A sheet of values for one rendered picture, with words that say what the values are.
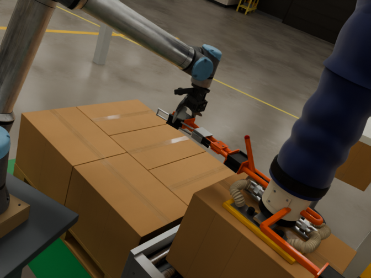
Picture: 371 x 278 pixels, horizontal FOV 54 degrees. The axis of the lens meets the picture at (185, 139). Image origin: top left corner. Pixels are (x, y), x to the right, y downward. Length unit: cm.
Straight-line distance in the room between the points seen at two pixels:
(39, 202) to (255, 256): 86
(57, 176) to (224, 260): 119
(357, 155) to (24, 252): 235
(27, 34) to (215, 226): 97
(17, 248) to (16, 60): 63
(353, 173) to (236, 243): 175
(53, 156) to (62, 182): 16
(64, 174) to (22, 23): 112
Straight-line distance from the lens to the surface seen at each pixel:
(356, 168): 303
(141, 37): 125
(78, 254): 238
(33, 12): 131
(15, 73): 136
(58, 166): 226
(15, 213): 142
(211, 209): 147
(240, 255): 147
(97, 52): 513
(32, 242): 142
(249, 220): 146
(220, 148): 158
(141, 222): 189
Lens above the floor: 180
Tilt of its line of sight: 27 degrees down
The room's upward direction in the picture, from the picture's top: 21 degrees clockwise
